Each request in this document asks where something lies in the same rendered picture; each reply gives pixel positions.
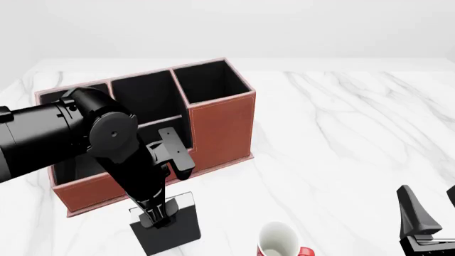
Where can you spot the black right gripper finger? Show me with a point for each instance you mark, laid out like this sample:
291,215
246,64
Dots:
416,213
451,196

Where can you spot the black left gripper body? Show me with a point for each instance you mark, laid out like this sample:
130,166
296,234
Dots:
170,206

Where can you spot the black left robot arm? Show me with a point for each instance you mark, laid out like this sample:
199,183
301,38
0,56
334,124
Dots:
53,133

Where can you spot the red-brown desk caddy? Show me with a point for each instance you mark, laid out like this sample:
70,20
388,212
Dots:
220,128

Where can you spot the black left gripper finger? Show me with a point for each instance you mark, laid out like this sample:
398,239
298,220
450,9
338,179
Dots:
147,221
167,220

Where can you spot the white and red mug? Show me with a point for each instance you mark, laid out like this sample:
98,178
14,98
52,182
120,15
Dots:
277,240

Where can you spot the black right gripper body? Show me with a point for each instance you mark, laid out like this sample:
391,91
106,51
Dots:
426,246

